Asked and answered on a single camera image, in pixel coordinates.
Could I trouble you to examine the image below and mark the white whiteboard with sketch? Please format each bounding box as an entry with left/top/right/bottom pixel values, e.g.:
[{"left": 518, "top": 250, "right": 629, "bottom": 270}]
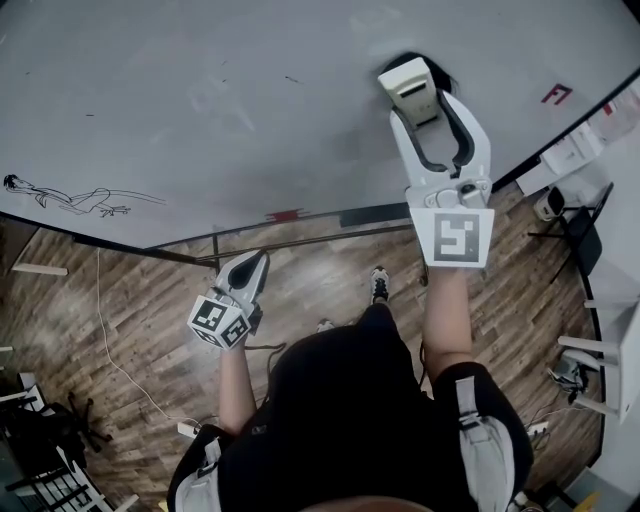
[{"left": 0, "top": 0, "right": 640, "bottom": 251}]

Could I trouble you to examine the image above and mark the person's black clothing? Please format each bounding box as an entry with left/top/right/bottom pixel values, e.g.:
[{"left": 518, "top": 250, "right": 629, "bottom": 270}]
[{"left": 167, "top": 302, "right": 535, "bottom": 512}]

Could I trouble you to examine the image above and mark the long white cable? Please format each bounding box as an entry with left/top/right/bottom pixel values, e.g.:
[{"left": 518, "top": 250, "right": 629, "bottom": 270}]
[{"left": 94, "top": 247, "right": 201, "bottom": 426}]

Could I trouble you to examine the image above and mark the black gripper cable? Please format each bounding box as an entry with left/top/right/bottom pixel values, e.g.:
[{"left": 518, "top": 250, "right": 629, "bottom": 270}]
[
  {"left": 244, "top": 342, "right": 289, "bottom": 416},
  {"left": 417, "top": 339, "right": 431, "bottom": 396}
]

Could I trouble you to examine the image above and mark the black office chair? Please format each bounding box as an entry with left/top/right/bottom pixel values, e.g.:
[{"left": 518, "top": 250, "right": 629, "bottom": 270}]
[{"left": 9, "top": 389, "right": 114, "bottom": 466}]

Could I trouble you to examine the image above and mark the person's left grey shoulder strap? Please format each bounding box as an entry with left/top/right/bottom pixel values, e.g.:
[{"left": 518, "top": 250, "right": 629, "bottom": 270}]
[{"left": 177, "top": 437, "right": 224, "bottom": 512}]

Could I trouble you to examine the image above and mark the white and black device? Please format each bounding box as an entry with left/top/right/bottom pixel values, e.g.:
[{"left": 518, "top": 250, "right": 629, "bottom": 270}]
[{"left": 547, "top": 359, "right": 591, "bottom": 401}]

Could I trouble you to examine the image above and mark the dark desk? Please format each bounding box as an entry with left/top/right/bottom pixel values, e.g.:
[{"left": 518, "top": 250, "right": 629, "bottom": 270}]
[{"left": 0, "top": 217, "right": 39, "bottom": 266}]

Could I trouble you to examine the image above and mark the black folding chair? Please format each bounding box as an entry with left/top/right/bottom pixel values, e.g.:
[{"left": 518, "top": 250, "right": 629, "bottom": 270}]
[{"left": 527, "top": 182, "right": 615, "bottom": 286}]

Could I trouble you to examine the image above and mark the beige whiteboard eraser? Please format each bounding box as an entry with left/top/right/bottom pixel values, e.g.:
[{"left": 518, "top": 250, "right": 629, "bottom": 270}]
[{"left": 377, "top": 56, "right": 444, "bottom": 127}]

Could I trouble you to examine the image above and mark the white table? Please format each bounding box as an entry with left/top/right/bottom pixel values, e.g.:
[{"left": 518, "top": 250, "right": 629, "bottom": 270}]
[{"left": 557, "top": 294, "right": 640, "bottom": 426}]

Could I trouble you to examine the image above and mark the person's right forearm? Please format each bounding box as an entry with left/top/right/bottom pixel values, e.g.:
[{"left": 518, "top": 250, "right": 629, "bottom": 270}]
[{"left": 420, "top": 264, "right": 474, "bottom": 389}]

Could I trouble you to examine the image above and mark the white water dispenser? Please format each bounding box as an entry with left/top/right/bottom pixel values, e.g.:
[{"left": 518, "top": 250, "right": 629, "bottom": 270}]
[{"left": 514, "top": 122, "right": 609, "bottom": 196}]

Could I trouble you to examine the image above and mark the small white round appliance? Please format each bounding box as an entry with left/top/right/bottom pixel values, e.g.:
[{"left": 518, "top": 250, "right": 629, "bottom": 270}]
[{"left": 532, "top": 185, "right": 566, "bottom": 221}]

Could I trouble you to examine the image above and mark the black grid frame partition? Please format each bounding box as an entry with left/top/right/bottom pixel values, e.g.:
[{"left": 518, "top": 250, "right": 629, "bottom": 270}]
[{"left": 0, "top": 372, "right": 131, "bottom": 512}]

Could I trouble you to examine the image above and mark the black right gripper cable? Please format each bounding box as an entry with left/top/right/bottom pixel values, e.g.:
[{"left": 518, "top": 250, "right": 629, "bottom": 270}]
[{"left": 417, "top": 339, "right": 431, "bottom": 396}]

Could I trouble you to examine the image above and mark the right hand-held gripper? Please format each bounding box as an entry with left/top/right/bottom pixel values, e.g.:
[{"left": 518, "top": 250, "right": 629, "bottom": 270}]
[{"left": 389, "top": 90, "right": 497, "bottom": 271}]

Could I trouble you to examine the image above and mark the dispenser water bottle red label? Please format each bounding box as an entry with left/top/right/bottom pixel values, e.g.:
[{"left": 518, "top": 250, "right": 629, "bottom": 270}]
[{"left": 594, "top": 82, "right": 640, "bottom": 144}]

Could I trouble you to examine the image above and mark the black marker tray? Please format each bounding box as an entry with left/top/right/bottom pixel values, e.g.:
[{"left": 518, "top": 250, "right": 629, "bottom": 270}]
[{"left": 338, "top": 203, "right": 412, "bottom": 229}]

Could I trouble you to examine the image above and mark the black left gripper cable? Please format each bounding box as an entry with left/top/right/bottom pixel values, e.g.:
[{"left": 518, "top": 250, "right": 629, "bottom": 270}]
[{"left": 244, "top": 342, "right": 289, "bottom": 416}]

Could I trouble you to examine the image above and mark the person's left forearm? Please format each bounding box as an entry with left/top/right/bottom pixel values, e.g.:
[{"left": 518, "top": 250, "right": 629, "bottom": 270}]
[{"left": 217, "top": 339, "right": 259, "bottom": 436}]

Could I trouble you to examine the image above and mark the person's right grey shoulder strap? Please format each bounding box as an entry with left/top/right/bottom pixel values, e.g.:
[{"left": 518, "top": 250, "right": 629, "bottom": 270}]
[{"left": 454, "top": 375, "right": 516, "bottom": 512}]

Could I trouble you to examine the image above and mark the pale wooden plank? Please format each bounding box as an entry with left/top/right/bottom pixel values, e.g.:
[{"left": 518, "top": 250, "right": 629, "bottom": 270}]
[{"left": 12, "top": 263, "right": 69, "bottom": 277}]

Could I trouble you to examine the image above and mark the person's grey shoulder strap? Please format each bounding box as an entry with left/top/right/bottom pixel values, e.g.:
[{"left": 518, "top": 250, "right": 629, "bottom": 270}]
[
  {"left": 454, "top": 375, "right": 516, "bottom": 512},
  {"left": 177, "top": 437, "right": 224, "bottom": 512}
]

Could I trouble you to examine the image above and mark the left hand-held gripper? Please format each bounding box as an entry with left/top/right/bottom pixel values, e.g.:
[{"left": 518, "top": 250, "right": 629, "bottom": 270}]
[{"left": 187, "top": 249, "right": 272, "bottom": 351}]

